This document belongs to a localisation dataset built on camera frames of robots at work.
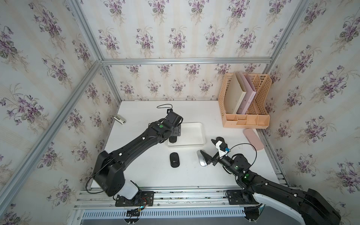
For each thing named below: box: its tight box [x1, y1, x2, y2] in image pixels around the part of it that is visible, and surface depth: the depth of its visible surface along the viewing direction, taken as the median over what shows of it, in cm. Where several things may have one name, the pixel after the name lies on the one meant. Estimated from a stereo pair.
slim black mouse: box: [168, 135, 178, 144], surface depth 97 cm
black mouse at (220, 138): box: [216, 136, 225, 143], surface depth 98 cm
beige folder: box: [224, 72, 247, 114], surface depth 97 cm
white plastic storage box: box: [166, 121, 207, 147], surface depth 98 cm
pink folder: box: [236, 70, 257, 115], surface depth 92 cm
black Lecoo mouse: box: [169, 151, 180, 168], surface depth 86 cm
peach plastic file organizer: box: [217, 72, 272, 129], surface depth 104 cm
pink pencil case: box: [243, 127, 265, 151], surface depth 98 cm
